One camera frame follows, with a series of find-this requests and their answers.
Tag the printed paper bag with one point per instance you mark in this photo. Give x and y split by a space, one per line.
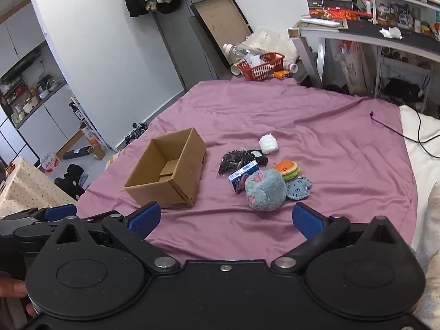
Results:
350 68

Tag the blue tissue packet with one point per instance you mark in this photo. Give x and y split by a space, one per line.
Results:
240 176

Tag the flat cardboard box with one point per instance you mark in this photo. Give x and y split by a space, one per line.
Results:
96 149

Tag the black sequin pouch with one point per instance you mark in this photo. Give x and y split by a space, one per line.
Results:
230 161

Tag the white metal rack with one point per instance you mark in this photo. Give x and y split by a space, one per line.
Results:
402 67

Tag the grey-blue round plush toy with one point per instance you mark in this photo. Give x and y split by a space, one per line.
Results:
268 192

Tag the brown cardboard box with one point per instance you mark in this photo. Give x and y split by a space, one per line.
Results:
185 165

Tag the white soft roll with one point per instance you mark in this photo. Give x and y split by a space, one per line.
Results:
268 143

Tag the black picture frame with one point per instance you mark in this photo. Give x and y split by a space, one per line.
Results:
220 17

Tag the blue octopus plush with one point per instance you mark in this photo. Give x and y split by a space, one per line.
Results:
298 188

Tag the orange green burger plush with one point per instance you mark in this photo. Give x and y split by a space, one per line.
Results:
287 168

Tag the white tote bag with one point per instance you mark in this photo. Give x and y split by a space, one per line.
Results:
278 44

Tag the red white plastic bag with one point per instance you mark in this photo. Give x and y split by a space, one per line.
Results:
50 163

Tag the light patterned cloth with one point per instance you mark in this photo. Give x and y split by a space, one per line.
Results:
431 233

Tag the red plastic basket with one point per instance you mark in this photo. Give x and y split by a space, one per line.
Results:
261 72

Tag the red gold foil packet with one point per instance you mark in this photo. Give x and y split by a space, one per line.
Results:
330 13

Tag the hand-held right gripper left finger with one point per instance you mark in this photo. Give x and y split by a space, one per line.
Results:
144 218

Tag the black pouch with white label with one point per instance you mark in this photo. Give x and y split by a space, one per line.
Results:
261 160

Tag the paper tube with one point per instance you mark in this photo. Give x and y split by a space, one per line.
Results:
236 68

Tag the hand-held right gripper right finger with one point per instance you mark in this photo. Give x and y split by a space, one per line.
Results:
307 223

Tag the black bag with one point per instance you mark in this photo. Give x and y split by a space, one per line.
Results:
400 89

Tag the clear plastic bottle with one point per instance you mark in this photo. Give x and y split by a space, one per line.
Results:
237 51

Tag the black plush toy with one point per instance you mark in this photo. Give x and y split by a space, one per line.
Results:
72 182

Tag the white kitchen cabinet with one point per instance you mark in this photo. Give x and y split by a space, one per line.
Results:
51 117

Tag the white desk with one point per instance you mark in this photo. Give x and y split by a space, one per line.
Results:
364 37

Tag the pink-capped white bottle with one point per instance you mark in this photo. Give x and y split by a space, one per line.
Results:
290 66

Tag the orange packet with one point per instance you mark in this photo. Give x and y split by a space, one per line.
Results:
282 74

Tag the grey door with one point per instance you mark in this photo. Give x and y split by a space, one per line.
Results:
185 55

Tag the person's left hand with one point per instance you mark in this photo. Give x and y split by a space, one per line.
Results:
12 287

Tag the white pillow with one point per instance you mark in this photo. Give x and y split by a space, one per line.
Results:
424 165

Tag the yellow paper bag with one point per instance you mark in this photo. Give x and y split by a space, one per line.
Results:
111 161

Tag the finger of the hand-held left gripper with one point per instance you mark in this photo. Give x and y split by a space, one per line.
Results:
34 233
60 211

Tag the purple bed sheet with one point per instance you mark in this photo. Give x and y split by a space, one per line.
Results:
309 117

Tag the crumpled white tissue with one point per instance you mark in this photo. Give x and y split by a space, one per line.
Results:
390 32

